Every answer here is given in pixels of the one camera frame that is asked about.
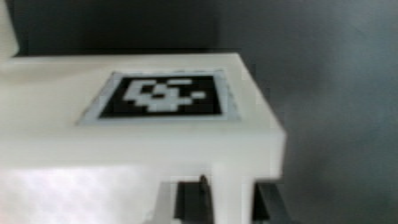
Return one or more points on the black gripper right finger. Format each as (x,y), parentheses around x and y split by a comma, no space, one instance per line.
(269,209)

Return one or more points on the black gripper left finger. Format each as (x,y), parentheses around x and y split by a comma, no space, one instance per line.
(192,207)

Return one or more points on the white drawer with knob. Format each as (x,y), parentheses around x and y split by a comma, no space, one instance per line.
(120,123)

